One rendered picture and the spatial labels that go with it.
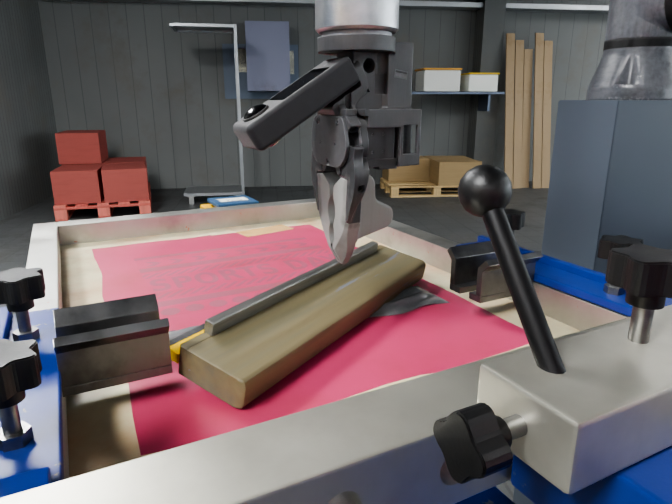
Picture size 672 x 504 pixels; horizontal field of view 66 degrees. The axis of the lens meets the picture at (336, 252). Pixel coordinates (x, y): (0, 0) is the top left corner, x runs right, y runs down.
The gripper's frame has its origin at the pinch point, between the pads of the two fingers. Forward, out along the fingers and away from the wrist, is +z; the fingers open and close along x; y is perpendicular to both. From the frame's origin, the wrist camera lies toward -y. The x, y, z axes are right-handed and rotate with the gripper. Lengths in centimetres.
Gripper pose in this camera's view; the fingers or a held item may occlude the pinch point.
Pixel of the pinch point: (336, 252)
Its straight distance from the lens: 52.1
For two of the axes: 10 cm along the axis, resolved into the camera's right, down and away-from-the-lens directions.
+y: 8.9, -1.3, 4.4
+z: 0.0, 9.6, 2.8
